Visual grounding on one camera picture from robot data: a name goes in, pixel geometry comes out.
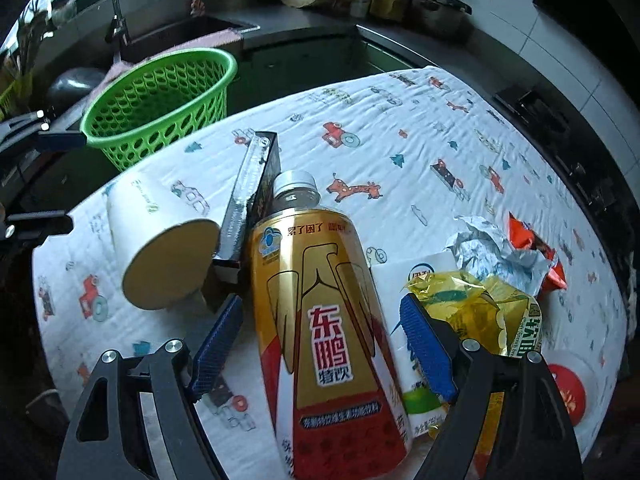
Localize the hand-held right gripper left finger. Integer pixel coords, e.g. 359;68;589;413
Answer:
56;294;244;480

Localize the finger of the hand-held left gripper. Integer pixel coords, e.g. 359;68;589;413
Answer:
0;110;86;152
0;211;74;242

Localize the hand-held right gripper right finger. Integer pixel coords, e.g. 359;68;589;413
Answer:
398;292;586;480

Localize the white milk carton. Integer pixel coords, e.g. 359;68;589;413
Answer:
370;254;458;416

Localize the yellow snack packet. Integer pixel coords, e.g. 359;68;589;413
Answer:
400;270;544;480

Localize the green plastic basket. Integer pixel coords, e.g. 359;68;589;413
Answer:
80;48;239;171

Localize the white wrapper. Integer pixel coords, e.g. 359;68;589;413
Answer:
445;215;551;297

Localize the grey green bottle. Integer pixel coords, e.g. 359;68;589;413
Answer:
250;170;413;480

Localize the red printed paper cup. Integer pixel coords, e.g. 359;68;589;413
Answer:
542;350;601;428

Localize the dark round bowl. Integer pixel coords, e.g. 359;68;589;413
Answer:
45;67;106;111

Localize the white paper cup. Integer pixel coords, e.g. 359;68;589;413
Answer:
106;169;222;317

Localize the steel faucet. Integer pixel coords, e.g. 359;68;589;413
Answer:
67;0;131;46

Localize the orange snack packet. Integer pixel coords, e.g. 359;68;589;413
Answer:
507;211;568;291

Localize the black cardboard box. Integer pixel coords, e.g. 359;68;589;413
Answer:
211;131;279;286

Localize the dark kitchen sink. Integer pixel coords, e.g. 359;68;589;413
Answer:
117;15;261;63

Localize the pink dish cloth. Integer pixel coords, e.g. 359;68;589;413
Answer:
102;27;246;86

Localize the white printed cloth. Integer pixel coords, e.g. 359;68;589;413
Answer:
31;66;630;480

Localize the black gas stove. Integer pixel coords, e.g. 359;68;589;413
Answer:
492;85;636;271

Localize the steel pot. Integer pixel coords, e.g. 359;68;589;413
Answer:
412;0;473;43

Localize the yellow label jar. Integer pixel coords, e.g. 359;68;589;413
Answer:
370;0;402;22

